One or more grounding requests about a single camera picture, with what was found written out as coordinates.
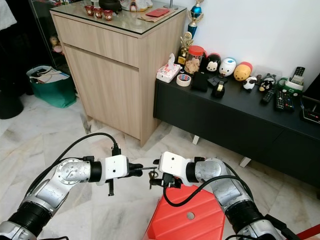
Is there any slim black remote control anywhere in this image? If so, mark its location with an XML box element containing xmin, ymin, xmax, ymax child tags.
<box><xmin>261</xmin><ymin>89</ymin><xmax>276</xmax><ymax>106</ymax></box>

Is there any black mouse plush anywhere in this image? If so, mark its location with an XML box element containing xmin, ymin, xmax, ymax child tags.
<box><xmin>204</xmin><ymin>52</ymin><xmax>222</xmax><ymax>75</ymax></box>

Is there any red plastic stool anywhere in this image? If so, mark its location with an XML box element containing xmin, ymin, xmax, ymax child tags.
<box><xmin>144</xmin><ymin>185</ymin><xmax>227</xmax><ymax>240</ymax></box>

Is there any yellow red plush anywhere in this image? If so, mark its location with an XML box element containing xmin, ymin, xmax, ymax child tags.
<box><xmin>233</xmin><ymin>61</ymin><xmax>254</xmax><ymax>82</ymax></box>

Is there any wide black remote control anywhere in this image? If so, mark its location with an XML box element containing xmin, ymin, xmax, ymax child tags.
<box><xmin>274</xmin><ymin>90</ymin><xmax>296</xmax><ymax>112</ymax></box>

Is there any white cloth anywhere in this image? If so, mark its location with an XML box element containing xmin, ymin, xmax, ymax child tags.
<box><xmin>0</xmin><ymin>0</ymin><xmax>17</xmax><ymax>31</ymax></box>

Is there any small plush toy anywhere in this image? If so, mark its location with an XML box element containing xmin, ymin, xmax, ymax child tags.
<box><xmin>47</xmin><ymin>36</ymin><xmax>63</xmax><ymax>55</ymax></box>

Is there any black low TV console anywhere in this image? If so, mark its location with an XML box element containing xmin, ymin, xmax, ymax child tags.
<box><xmin>152</xmin><ymin>74</ymin><xmax>320</xmax><ymax>189</ymax></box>

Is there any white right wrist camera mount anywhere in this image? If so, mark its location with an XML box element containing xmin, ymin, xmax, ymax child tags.
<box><xmin>157</xmin><ymin>151</ymin><xmax>191</xmax><ymax>179</ymax></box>

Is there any green bag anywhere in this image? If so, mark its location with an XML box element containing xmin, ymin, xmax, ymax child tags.
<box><xmin>26</xmin><ymin>65</ymin><xmax>76</xmax><ymax>109</ymax></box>

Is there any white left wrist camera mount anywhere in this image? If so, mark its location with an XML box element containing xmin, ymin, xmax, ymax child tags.
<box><xmin>102</xmin><ymin>154</ymin><xmax>129</xmax><ymax>182</ymax></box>

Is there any small gold trophy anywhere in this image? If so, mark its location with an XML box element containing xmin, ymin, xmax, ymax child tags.
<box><xmin>177</xmin><ymin>31</ymin><xmax>194</xmax><ymax>66</ymax></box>

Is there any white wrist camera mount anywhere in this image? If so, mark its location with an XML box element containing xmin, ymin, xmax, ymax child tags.
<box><xmin>157</xmin><ymin>151</ymin><xmax>191</xmax><ymax>179</ymax></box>
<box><xmin>102</xmin><ymin>154</ymin><xmax>129</xmax><ymax>182</ymax></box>

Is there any jar with red lid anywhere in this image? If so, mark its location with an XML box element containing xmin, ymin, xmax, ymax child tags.
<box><xmin>185</xmin><ymin>45</ymin><xmax>205</xmax><ymax>76</ymax></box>

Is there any pink tissue box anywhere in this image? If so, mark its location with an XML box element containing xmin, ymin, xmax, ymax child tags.
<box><xmin>156</xmin><ymin>53</ymin><xmax>182</xmax><ymax>83</ymax></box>

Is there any black box device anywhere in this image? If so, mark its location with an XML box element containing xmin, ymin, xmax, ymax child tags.
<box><xmin>301</xmin><ymin>96</ymin><xmax>320</xmax><ymax>124</ymax></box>

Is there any dark glass display cabinet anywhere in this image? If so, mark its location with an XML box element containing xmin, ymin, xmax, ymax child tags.
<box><xmin>26</xmin><ymin>0</ymin><xmax>77</xmax><ymax>76</ymax></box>

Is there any black teapot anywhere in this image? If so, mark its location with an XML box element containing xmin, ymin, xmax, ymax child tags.
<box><xmin>98</xmin><ymin>0</ymin><xmax>123</xmax><ymax>14</ymax></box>

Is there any tape roll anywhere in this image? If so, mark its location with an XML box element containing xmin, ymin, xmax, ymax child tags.
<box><xmin>176</xmin><ymin>73</ymin><xmax>192</xmax><ymax>88</ymax></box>

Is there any light wooden cabinet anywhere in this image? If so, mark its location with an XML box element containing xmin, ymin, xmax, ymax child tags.
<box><xmin>50</xmin><ymin>1</ymin><xmax>189</xmax><ymax>146</ymax></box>

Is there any blue trophy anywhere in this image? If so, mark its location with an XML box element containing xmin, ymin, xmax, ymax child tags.
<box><xmin>187</xmin><ymin>0</ymin><xmax>206</xmax><ymax>40</ymax></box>

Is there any red packet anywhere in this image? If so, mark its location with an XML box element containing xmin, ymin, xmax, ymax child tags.
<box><xmin>145</xmin><ymin>8</ymin><xmax>171</xmax><ymax>19</ymax></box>

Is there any black television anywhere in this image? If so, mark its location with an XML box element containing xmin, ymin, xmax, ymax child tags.
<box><xmin>308</xmin><ymin>72</ymin><xmax>320</xmax><ymax>101</ymax></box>

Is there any black wallet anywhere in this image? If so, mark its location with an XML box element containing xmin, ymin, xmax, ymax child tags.
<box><xmin>191</xmin><ymin>71</ymin><xmax>210</xmax><ymax>93</ymax></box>

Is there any marble board with red edge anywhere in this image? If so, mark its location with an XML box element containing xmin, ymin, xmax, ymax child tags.
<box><xmin>296</xmin><ymin>223</ymin><xmax>320</xmax><ymax>240</ymax></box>

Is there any white blue plush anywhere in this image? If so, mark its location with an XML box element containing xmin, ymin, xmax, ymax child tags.
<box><xmin>219</xmin><ymin>57</ymin><xmax>237</xmax><ymax>78</ymax></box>

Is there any white figurine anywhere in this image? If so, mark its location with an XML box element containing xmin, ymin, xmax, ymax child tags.
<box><xmin>122</xmin><ymin>0</ymin><xmax>153</xmax><ymax>13</ymax></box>

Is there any black tape dispenser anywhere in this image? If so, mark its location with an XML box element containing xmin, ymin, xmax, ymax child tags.
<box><xmin>210</xmin><ymin>78</ymin><xmax>227</xmax><ymax>99</ymax></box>

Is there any black round bin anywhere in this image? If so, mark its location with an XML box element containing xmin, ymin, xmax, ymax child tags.
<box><xmin>0</xmin><ymin>75</ymin><xmax>24</xmax><ymax>121</ymax></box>

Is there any small white panda figure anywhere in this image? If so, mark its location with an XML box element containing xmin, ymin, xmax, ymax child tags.
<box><xmin>243</xmin><ymin>75</ymin><xmax>258</xmax><ymax>91</ymax></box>

